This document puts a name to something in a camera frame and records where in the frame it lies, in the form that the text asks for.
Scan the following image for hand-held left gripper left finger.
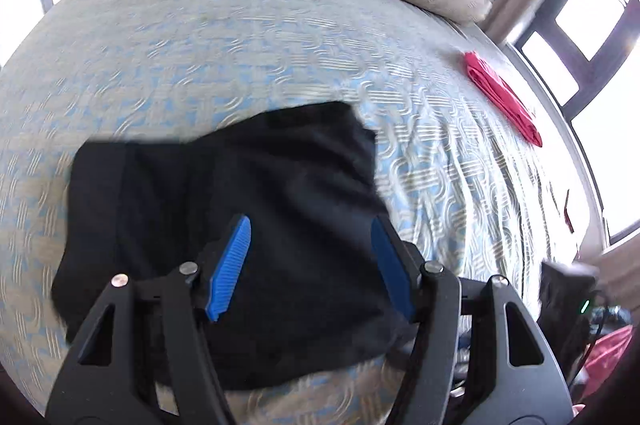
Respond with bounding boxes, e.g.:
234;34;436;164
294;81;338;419
45;214;252;425

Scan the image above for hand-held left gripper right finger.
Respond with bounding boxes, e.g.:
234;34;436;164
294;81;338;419
371;214;573;425

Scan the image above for black pants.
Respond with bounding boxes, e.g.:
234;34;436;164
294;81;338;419
50;100;421;393

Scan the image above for person's red clothing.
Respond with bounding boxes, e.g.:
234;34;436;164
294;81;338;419
575;325;640;412

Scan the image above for red folded cloth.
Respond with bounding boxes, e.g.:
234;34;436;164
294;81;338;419
464;51;544;149

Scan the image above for bed with patterned bedspread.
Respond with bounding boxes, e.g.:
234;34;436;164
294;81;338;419
0;0;606;425

